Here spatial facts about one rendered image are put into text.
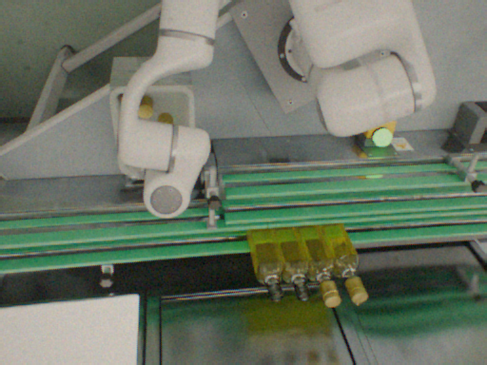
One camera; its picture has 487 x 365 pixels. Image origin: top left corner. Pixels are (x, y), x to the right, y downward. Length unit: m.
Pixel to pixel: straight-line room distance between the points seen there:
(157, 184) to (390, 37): 0.41
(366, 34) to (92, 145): 0.72
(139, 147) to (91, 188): 0.49
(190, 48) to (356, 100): 0.25
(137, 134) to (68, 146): 0.50
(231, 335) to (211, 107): 0.53
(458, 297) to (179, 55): 0.96
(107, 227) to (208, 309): 0.30
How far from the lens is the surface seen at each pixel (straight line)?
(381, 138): 1.17
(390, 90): 0.70
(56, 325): 1.15
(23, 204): 1.18
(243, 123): 1.16
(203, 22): 0.71
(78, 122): 1.15
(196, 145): 0.71
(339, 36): 0.70
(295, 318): 1.12
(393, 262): 1.36
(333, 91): 0.70
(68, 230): 1.11
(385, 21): 0.71
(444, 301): 1.32
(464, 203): 1.27
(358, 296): 1.02
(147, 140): 0.71
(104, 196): 1.15
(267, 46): 0.96
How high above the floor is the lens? 1.74
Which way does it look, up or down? 52 degrees down
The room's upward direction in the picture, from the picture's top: 165 degrees clockwise
